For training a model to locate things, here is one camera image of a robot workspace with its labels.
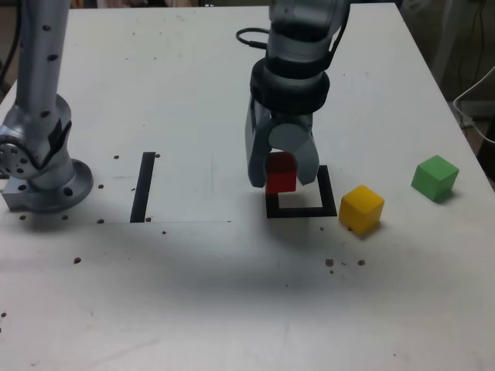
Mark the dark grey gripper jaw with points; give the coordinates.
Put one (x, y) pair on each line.
(256, 154)

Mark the green cube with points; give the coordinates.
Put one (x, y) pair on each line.
(435, 178)

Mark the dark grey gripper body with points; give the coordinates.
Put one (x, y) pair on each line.
(294, 115)

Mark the black tape strip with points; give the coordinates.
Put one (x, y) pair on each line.
(142, 189)

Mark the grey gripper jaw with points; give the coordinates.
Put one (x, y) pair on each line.
(290, 133)

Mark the yellow cube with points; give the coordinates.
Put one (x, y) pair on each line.
(361, 210)

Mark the red cube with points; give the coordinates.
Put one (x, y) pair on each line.
(281, 178)

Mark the black tape square outline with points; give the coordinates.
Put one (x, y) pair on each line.
(328, 197)

